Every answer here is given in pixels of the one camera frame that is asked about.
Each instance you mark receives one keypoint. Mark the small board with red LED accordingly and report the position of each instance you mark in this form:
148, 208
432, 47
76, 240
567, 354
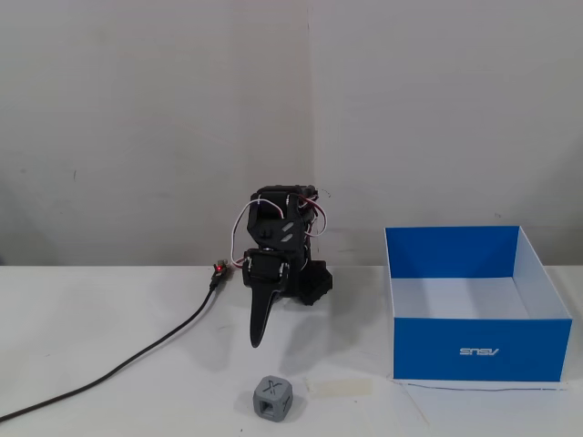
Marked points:
220, 269

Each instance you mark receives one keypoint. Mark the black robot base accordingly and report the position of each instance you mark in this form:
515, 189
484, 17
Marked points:
316, 284

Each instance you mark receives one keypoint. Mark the clear tape strip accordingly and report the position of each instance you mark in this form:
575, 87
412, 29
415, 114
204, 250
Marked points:
339, 388

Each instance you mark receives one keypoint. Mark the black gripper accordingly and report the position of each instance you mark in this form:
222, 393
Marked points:
265, 271

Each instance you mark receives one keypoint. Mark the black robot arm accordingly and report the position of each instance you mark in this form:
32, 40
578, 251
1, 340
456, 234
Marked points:
273, 218

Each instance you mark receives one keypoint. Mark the blue cardboard box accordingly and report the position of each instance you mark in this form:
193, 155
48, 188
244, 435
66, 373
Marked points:
478, 348

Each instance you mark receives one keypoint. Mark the gray cube block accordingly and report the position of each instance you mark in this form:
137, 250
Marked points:
272, 397

